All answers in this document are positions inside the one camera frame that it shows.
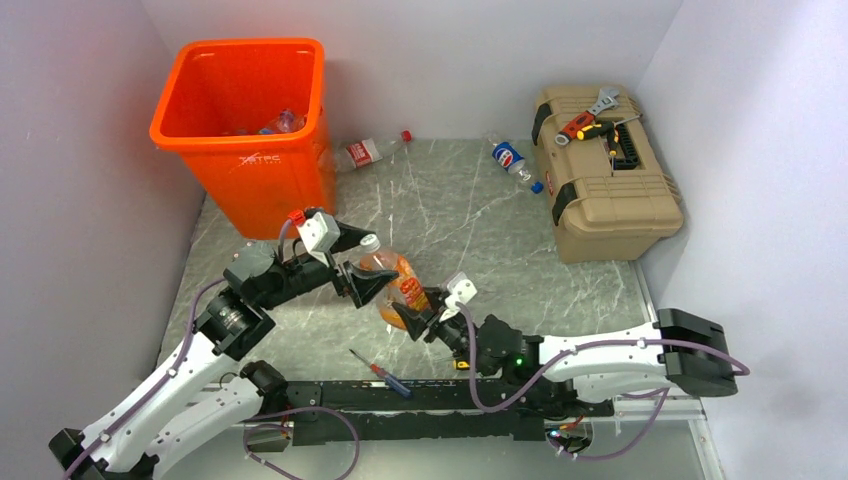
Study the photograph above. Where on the pepsi label bottle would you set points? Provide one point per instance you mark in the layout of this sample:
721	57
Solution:
509	159

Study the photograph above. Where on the red blue screwdriver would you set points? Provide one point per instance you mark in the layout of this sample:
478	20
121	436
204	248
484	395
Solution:
391	381

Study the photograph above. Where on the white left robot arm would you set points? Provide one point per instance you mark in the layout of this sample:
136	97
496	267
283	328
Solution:
202	389

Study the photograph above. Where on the blue label clear bottle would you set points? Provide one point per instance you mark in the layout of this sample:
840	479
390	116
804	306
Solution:
285	122

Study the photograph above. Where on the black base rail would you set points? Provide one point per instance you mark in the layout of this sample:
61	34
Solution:
319	412

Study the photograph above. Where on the crushed orange label bottle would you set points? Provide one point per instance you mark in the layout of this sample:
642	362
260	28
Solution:
406	289

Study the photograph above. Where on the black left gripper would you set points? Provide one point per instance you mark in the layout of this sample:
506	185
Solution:
362	283

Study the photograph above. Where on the silver adjustable wrench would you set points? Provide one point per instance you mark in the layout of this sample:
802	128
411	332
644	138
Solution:
606	100

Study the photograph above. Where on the red label clear bottle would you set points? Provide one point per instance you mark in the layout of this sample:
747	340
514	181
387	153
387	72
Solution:
366	152

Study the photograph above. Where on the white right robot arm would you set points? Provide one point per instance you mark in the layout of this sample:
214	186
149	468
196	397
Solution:
675	350

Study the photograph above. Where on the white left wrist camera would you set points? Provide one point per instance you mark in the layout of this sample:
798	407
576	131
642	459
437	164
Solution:
318	232

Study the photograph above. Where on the orange plastic bin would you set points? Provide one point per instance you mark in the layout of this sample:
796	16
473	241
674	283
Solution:
227	84

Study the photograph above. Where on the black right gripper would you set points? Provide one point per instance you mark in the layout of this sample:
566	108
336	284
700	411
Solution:
418	320

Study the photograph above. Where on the tan plastic toolbox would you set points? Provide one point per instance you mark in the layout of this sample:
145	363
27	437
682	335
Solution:
608	197

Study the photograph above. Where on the yellow black screwdriver on toolbox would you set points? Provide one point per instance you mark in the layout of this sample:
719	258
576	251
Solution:
602	128

